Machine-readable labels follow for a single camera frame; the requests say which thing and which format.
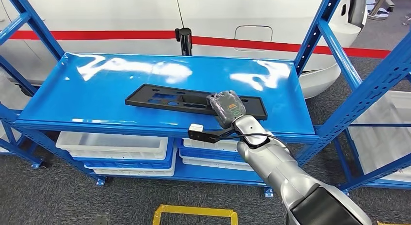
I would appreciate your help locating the black plastic frame part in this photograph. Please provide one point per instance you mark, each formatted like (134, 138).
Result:
(141, 100)

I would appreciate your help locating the white car red stripe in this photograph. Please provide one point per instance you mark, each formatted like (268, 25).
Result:
(112, 11)

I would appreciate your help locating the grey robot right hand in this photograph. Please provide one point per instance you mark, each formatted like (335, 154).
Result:
(228, 108)

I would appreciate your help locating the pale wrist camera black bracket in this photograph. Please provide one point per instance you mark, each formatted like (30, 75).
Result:
(196, 127)

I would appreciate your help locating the black stanchion post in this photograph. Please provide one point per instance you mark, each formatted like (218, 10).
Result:
(184, 40)

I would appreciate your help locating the grey robot base part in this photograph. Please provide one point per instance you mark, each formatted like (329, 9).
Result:
(101, 218)

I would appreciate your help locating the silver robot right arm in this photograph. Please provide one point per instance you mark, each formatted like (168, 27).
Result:
(273, 165)

